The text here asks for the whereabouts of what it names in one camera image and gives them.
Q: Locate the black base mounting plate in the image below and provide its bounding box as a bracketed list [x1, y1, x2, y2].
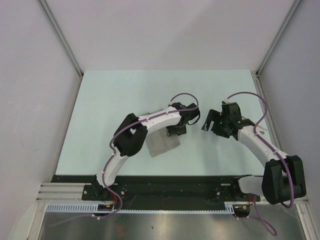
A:
[52, 175, 255, 218]

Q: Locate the copper spoon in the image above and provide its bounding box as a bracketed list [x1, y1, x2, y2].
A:
[241, 116, 268, 132]

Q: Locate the aluminium frame rail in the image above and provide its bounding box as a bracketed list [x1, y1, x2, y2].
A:
[250, 71, 283, 150]
[36, 183, 85, 203]

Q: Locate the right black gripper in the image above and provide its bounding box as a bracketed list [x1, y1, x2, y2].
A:
[201, 109, 230, 139]

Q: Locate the grey cloth napkin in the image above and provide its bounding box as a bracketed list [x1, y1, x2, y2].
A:
[138, 106, 181, 157]

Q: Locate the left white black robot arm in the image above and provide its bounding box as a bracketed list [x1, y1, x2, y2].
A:
[91, 102, 201, 200]

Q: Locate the aluminium frame rail right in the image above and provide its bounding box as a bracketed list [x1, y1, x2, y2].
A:
[250, 71, 283, 150]

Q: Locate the white slotted cable duct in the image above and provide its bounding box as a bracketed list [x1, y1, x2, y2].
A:
[46, 201, 236, 215]

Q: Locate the aluminium frame post right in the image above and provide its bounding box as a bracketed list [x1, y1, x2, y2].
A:
[255, 0, 304, 77]

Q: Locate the aluminium frame rail left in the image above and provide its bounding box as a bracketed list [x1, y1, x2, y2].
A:
[36, 183, 85, 203]

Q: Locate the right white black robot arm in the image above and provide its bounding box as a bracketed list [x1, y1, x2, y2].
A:
[201, 102, 307, 205]

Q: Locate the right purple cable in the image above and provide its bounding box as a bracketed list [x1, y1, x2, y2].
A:
[223, 91, 295, 230]

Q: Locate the aluminium frame post left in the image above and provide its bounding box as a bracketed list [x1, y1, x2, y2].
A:
[36, 0, 84, 79]

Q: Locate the aluminium frame post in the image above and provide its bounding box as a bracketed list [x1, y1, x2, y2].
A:
[36, 0, 84, 79]
[255, 0, 304, 77]

